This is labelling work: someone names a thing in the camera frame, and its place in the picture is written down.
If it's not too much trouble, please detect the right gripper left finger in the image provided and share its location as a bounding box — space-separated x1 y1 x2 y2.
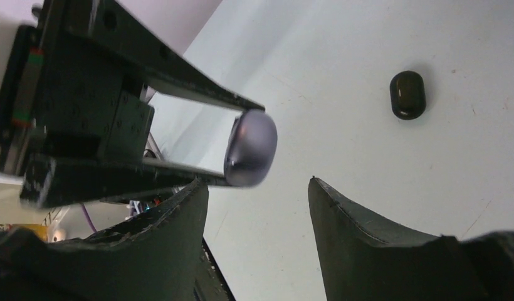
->
0 180 234 300

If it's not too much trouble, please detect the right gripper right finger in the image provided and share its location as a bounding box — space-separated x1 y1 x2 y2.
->
308 177 514 300

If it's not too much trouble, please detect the purple earbud charging case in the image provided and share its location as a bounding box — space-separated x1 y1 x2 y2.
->
223 109 278 187

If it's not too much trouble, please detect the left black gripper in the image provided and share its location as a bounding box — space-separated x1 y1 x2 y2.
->
0 1 265 209

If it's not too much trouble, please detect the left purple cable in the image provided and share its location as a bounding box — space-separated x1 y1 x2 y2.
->
80 203 98 235

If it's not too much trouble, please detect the black earbud charging case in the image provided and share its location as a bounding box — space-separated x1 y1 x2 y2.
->
389 70 427 120

